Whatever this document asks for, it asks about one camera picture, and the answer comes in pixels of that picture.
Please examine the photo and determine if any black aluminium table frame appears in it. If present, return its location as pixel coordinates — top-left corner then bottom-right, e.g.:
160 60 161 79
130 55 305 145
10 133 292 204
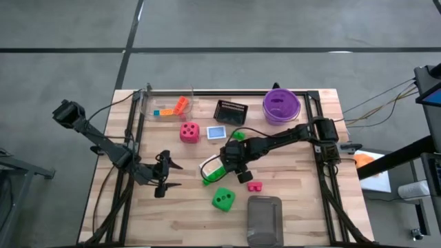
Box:
81 89 376 248

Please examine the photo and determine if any purple plastic bucket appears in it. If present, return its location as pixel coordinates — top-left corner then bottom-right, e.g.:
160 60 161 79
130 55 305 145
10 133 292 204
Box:
262 88 302 126

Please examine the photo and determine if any black slotted plastic basket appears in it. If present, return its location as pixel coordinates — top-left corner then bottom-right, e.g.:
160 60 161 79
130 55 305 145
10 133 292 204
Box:
213 99 249 127

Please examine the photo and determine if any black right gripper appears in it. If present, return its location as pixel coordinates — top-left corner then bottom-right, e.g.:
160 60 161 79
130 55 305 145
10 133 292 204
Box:
219 139 255 185

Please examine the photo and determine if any blue lit screen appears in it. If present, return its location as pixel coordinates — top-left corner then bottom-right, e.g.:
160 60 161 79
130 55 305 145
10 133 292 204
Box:
415 85 441 107

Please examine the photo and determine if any grey metal cart frame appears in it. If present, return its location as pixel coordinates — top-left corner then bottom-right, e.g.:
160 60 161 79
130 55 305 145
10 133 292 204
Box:
0 147 56 248

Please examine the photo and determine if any orange card box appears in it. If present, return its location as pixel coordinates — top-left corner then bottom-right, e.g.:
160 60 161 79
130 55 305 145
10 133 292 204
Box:
198 154 224 177

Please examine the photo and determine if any grey translucent plastic bin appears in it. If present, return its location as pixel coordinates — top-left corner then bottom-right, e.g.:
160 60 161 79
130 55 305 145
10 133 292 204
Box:
247 195 285 247

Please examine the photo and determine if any long green toy block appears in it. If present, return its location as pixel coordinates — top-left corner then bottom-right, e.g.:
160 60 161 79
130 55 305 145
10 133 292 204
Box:
202 166 228 187

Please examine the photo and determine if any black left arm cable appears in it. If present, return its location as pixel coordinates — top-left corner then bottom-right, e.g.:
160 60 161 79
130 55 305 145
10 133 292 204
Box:
85 88 144 123

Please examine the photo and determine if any white paper sheet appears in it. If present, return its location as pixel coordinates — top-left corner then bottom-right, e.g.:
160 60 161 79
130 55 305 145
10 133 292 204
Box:
353 149 393 194

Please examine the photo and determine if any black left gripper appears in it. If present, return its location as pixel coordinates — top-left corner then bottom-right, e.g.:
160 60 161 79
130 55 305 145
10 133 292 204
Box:
151 149 184 199

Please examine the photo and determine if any pink foam die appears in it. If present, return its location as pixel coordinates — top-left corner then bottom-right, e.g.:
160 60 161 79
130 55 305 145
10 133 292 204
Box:
178 121 201 144

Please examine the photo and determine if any green foam die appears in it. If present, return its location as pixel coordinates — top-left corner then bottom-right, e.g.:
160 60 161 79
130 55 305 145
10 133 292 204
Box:
211 187 237 213

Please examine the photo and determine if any orange toy block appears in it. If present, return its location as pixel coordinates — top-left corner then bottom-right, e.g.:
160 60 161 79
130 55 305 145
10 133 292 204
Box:
173 96 190 116

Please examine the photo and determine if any black equipment stand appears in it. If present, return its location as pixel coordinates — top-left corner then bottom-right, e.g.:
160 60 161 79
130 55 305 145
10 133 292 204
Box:
413 63 441 152

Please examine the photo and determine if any orange object on sheet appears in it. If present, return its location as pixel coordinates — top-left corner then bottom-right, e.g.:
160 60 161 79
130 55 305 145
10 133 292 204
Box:
353 153 376 169

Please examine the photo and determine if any blue card box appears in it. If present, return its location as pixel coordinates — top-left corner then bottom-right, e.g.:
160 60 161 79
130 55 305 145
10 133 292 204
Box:
206 125 227 141

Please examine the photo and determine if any white paper roll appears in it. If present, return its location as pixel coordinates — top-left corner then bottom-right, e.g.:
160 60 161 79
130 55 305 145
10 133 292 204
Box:
398 180 431 201

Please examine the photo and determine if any black diagonal beam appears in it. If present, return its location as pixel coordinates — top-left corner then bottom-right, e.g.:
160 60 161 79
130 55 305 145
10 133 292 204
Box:
356 136 441 180

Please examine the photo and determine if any clear plastic bin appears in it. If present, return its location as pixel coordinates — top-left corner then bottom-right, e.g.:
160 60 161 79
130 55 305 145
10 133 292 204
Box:
139 85 194 122

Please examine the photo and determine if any thin wire bundle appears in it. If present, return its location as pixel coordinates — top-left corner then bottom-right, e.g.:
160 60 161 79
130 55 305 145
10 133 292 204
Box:
342 78 420 128

